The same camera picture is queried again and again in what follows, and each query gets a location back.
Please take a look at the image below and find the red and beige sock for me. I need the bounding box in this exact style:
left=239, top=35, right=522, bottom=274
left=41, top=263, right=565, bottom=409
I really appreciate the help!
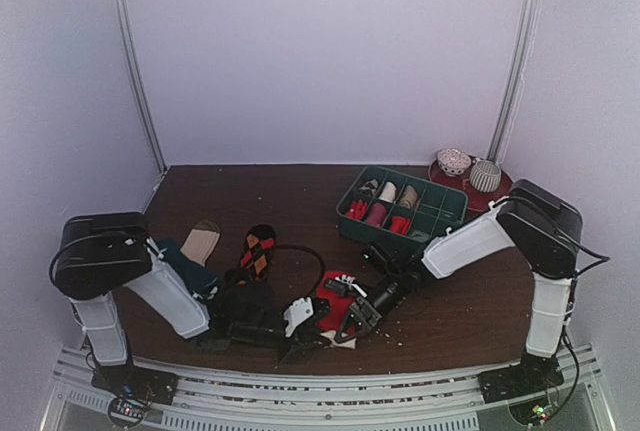
left=316, top=271, right=357, bottom=349

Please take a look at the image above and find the black argyle sock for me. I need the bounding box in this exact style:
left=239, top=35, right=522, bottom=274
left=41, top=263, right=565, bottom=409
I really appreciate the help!
left=225, top=224, right=276, bottom=286

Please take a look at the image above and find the green divided organizer tray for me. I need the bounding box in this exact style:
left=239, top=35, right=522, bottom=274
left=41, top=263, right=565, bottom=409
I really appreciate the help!
left=336, top=166, right=468, bottom=249

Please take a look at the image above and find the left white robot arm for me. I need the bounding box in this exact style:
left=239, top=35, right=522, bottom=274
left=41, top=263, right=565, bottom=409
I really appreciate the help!
left=49, top=212, right=331, bottom=395

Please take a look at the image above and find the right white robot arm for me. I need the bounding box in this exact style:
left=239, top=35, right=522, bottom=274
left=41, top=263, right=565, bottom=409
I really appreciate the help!
left=334, top=179, right=609, bottom=393

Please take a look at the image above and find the red rolled sock in tray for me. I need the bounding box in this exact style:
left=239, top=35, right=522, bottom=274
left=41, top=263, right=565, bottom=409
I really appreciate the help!
left=389, top=216, right=411, bottom=235

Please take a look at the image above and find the maroon rolled sock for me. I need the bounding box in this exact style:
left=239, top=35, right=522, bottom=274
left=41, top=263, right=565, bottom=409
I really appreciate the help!
left=365, top=202, right=388, bottom=227

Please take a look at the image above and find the red zigzag rolled sock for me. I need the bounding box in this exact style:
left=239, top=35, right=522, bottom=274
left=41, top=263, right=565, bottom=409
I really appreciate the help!
left=344, top=200, right=369, bottom=221

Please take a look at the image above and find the cream rolled sock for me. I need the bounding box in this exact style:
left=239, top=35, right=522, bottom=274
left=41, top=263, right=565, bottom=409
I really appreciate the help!
left=378, top=181, right=397, bottom=203

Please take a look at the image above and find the dark teal sock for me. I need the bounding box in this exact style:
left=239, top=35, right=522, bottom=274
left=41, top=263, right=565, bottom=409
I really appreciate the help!
left=156, top=238, right=221, bottom=303

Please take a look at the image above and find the tan rolled sock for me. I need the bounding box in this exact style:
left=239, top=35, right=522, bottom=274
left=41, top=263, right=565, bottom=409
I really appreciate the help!
left=397, top=185, right=419, bottom=210

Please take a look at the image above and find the black beige patterned rolled sock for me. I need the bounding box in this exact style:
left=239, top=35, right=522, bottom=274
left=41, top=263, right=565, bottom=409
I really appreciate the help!
left=357, top=178, right=380, bottom=197

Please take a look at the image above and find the red round plate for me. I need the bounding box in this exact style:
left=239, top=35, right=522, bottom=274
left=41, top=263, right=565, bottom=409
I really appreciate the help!
left=428, top=155, right=516, bottom=212

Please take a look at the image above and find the pink patterned bowl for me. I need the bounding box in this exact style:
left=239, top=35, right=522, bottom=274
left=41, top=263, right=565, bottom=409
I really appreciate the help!
left=437, top=148, right=473, bottom=177

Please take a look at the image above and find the grey striped cup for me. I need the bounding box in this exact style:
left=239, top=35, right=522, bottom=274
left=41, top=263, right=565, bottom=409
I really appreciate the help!
left=469, top=159, right=502, bottom=193

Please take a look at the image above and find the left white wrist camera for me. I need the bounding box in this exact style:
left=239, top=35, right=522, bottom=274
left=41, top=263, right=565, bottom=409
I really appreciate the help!
left=283, top=297, right=314, bottom=338

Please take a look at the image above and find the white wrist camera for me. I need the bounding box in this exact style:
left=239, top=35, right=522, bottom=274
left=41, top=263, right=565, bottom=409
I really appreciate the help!
left=283, top=297, right=314, bottom=338
left=323, top=274, right=368, bottom=298

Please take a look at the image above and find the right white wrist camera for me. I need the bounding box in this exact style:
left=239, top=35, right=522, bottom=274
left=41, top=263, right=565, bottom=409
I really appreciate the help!
left=323, top=274, right=368, bottom=298

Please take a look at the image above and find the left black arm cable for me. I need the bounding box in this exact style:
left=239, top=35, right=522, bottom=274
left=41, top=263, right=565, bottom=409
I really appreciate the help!
left=272, top=243, right=327, bottom=302

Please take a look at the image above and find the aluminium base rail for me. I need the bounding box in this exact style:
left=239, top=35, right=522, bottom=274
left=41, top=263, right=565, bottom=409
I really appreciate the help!
left=36, top=345, right=622, bottom=430

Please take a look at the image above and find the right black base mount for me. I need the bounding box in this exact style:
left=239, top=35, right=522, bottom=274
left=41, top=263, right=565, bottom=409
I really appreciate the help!
left=478, top=353, right=564, bottom=427

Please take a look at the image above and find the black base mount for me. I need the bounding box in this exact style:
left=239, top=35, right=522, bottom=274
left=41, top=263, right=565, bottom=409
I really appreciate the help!
left=91, top=365, right=178, bottom=429
left=478, top=353, right=564, bottom=427

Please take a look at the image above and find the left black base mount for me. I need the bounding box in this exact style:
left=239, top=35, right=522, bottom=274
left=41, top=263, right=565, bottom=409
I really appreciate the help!
left=91, top=365, right=178, bottom=429

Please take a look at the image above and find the right aluminium frame post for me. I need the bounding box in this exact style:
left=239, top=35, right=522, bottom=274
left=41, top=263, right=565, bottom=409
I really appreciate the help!
left=487, top=0, right=541, bottom=166

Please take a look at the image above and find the aluminium frame post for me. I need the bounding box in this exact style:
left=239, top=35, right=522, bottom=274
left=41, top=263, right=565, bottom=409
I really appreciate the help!
left=113, top=0, right=168, bottom=175
left=487, top=0, right=541, bottom=166

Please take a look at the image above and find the left aluminium frame post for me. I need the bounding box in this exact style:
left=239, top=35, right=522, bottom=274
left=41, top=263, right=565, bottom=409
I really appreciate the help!
left=113, top=0, right=168, bottom=175

